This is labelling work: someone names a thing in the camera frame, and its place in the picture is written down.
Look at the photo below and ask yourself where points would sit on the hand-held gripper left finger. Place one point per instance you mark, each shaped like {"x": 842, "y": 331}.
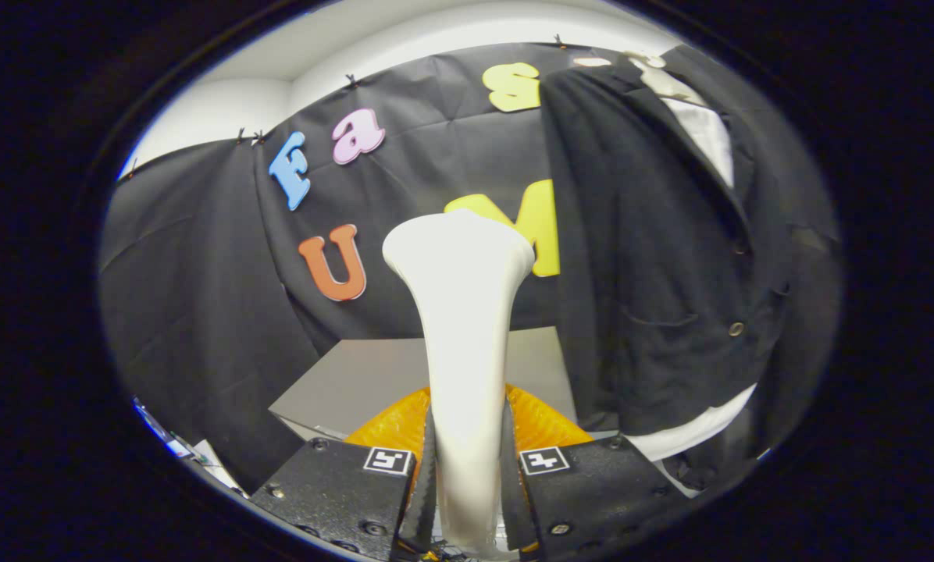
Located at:
{"x": 342, "y": 492}

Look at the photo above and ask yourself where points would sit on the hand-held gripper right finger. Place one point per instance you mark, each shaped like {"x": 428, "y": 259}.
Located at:
{"x": 592, "y": 488}

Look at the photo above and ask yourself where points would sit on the black blazer jacket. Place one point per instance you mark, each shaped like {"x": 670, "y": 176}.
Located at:
{"x": 647, "y": 273}

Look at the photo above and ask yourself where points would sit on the white clothes hanger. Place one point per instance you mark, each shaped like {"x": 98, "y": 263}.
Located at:
{"x": 658, "y": 78}

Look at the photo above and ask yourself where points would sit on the grey cabinet with dark top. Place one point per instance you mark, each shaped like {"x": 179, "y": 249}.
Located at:
{"x": 373, "y": 375}

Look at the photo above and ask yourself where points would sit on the blue and white object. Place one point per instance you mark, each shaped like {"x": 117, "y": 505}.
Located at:
{"x": 172, "y": 445}

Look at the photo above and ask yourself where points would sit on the black backdrop cloth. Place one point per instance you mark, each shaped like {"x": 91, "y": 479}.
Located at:
{"x": 201, "y": 297}

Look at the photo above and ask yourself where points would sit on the white mannequin torso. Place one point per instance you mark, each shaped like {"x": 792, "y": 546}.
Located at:
{"x": 709, "y": 133}

